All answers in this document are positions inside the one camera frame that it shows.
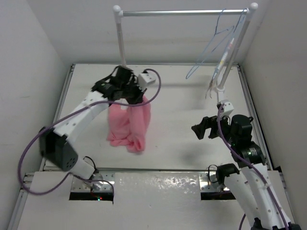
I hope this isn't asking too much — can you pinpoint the blue wire hanger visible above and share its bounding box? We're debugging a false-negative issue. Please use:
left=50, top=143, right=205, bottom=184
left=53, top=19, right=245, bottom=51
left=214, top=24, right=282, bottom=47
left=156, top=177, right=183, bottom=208
left=185, top=8, right=236, bottom=80

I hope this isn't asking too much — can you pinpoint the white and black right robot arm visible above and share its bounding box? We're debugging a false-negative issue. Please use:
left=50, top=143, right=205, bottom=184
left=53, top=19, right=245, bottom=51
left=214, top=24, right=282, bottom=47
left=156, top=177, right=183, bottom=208
left=191, top=115, right=301, bottom=230

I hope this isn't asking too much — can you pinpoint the white front cover panel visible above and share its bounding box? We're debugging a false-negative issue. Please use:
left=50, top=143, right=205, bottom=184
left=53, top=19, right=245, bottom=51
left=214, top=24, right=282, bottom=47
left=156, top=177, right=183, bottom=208
left=18, top=172, right=243, bottom=230

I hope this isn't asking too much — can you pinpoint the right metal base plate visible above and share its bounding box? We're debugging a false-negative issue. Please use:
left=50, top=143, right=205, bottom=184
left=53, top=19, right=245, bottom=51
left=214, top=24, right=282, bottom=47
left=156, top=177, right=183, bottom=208
left=199, top=172, right=229, bottom=193

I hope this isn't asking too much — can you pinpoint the pink t shirt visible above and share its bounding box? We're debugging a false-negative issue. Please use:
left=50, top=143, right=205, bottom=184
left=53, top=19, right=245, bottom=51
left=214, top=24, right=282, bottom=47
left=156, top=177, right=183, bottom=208
left=107, top=103, right=151, bottom=153

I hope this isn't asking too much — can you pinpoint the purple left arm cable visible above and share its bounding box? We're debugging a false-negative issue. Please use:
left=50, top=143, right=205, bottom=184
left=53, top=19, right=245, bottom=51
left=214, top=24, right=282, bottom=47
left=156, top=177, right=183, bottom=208
left=18, top=69, right=162, bottom=195

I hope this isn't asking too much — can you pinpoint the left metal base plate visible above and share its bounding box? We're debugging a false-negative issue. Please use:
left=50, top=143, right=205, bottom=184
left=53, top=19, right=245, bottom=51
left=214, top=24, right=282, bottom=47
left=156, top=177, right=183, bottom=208
left=71, top=171, right=115, bottom=193

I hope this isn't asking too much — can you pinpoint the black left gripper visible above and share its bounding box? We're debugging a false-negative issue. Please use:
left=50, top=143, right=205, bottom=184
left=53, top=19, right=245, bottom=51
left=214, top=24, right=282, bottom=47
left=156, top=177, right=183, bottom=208
left=120, top=78, right=146, bottom=107

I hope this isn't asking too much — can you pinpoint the metal base plate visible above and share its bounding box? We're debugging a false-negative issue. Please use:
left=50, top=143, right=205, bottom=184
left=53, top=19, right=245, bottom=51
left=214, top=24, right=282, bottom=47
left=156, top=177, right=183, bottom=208
left=199, top=172, right=229, bottom=193
left=71, top=171, right=115, bottom=193

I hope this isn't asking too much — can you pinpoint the white clothes rack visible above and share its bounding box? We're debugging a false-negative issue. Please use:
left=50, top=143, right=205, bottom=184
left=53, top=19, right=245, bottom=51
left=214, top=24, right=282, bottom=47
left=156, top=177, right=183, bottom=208
left=112, top=2, right=259, bottom=111

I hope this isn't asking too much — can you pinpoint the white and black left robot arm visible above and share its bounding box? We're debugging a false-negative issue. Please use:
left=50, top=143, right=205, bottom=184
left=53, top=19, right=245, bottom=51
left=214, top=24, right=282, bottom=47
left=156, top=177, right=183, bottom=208
left=39, top=66, right=155, bottom=180

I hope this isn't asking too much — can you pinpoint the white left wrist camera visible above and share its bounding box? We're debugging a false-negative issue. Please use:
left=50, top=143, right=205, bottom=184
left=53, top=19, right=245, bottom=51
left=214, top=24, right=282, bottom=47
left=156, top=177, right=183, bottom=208
left=137, top=73, right=156, bottom=88

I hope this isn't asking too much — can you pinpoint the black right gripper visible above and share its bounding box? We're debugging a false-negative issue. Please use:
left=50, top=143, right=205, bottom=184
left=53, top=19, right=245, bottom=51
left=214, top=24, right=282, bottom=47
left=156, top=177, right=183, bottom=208
left=191, top=110, right=236, bottom=145

